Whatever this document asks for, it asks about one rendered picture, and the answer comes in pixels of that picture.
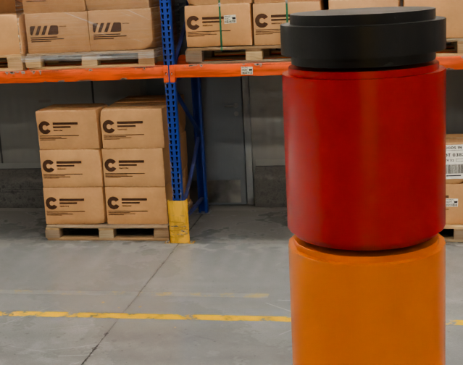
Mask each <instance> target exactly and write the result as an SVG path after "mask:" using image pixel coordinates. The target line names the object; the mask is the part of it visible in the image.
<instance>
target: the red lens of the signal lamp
mask: <svg viewBox="0 0 463 365"><path fill-rule="evenodd" d="M282 83H283V121H284V141H285V178H286V198H287V218H288V229H289V230H290V231H291V232H292V233H293V234H295V235H296V236H297V237H298V238H299V239H301V240H303V241H305V242H307V243H311V244H313V245H316V246H321V247H326V248H334V249H341V250H352V251H379V250H387V249H395V248H403V247H408V246H415V245H417V244H420V243H424V242H426V241H429V240H430V239H432V238H434V237H435V236H436V235H437V234H438V233H439V232H440V231H442V230H443V229H444V227H445V225H446V68H445V67H444V66H442V65H439V61H438V60H437V59H434V60H433V61H429V62H423V63H419V64H408V65H401V66H392V67H368V68H313V67H299V66H295V65H293V64H292V65H289V67H288V70H287V71H285V72H283V74H282Z"/></svg>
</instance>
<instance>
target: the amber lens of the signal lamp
mask: <svg viewBox="0 0 463 365"><path fill-rule="evenodd" d="M288 255H289V275H290V294H291V332H292V351H293V365H446V242H445V240H444V238H443V236H442V235H440V234H437V235H436V236H435V237H434V238H432V239H430V240H429V241H426V242H424V243H420V244H417V245H415V246H408V247H403V248H395V249H387V250H379V251H352V250H341V249H334V248H326V247H321V246H316V245H313V244H311V243H307V242H305V241H303V240H301V239H299V238H298V237H297V236H296V235H294V236H293V237H292V238H291V239H289V244H288Z"/></svg>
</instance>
